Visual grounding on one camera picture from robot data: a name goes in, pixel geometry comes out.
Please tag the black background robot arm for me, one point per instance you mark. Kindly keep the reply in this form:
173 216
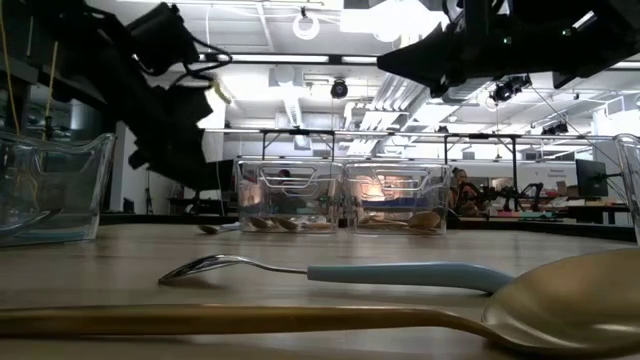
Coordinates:
530 192

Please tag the person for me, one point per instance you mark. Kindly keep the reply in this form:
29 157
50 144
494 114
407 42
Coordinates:
462 192
284 175

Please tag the black ceiling spot lamp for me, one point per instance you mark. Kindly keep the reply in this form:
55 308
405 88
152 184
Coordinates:
505 92
339 89

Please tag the black computer monitor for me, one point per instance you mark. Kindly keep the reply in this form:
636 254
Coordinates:
227 180
590 177

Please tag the black metal frame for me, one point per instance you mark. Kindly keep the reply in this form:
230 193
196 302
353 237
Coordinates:
514 170

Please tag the gold spoon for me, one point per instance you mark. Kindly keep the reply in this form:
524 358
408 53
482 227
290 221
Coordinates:
424 220
367 219
565 305
390 223

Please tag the long ceiling light strip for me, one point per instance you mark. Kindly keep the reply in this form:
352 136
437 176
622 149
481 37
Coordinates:
280 58

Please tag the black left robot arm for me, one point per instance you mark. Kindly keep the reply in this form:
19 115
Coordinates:
85 55

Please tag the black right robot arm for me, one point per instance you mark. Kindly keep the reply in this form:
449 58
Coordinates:
575 40

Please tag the cluttered workbench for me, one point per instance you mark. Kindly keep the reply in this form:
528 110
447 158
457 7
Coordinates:
575 207

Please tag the clear plastic bin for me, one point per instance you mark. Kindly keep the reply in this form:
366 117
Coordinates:
400 200
631 180
50 190
290 200

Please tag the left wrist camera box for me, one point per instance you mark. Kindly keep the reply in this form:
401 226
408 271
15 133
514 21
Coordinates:
162 37

